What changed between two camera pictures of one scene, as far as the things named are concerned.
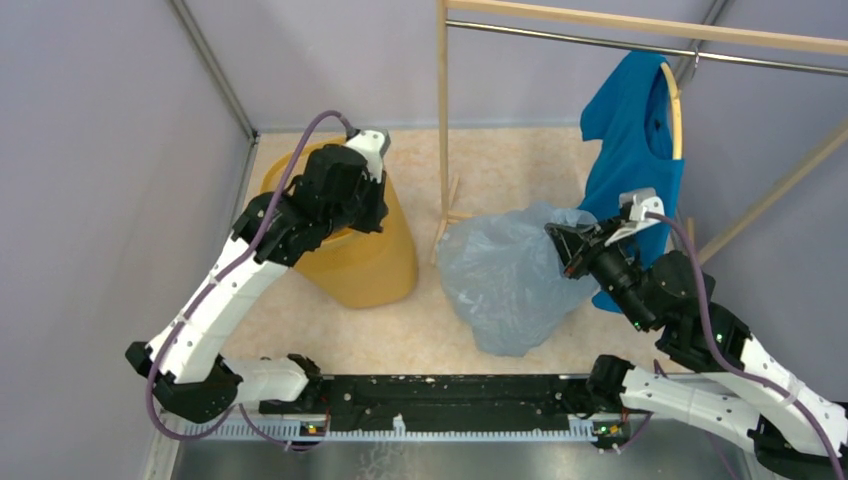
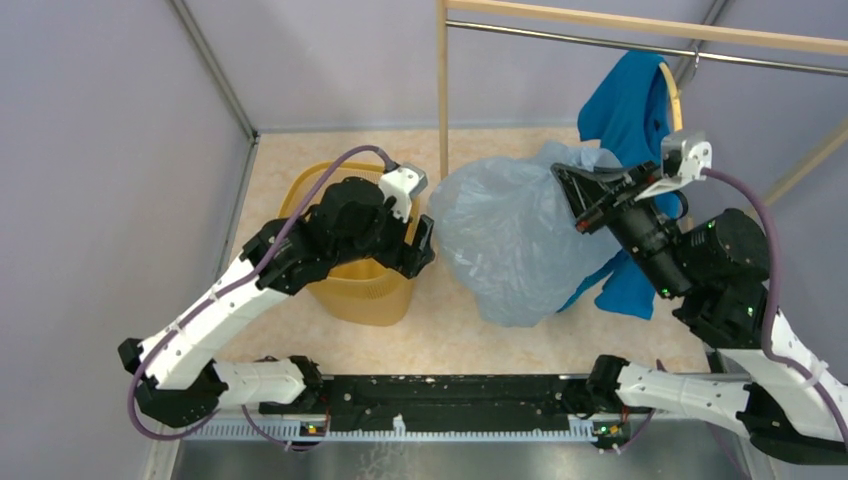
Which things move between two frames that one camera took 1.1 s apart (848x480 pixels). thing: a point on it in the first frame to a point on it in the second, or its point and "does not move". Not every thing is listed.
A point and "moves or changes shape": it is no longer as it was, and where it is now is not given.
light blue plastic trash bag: [503, 274] moves or changes shape
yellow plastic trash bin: [360, 270] moves or changes shape
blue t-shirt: [627, 111] does not move
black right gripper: [568, 242] to [591, 193]
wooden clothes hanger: [678, 125] does not move
